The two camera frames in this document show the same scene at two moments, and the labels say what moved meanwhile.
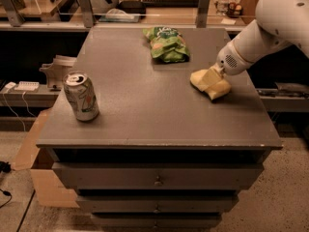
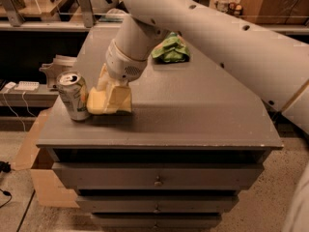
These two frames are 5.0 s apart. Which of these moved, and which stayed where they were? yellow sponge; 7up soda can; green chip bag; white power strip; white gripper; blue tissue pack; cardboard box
Moved: white gripper; 7up soda can; yellow sponge
Stayed: green chip bag; blue tissue pack; white power strip; cardboard box
